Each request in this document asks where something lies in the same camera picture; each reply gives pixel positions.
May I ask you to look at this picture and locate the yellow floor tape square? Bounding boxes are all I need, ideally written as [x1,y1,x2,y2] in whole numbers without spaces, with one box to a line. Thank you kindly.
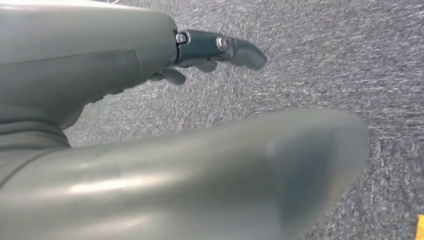
[414,214,424,240]

